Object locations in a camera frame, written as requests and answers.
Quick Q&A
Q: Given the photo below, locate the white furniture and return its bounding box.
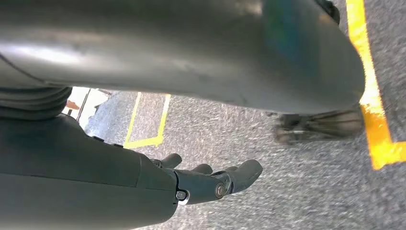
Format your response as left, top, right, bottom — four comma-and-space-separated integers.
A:
62, 87, 112, 129

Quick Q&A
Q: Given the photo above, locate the black robot foot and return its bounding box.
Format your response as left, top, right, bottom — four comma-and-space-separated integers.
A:
315, 0, 341, 25
273, 108, 365, 146

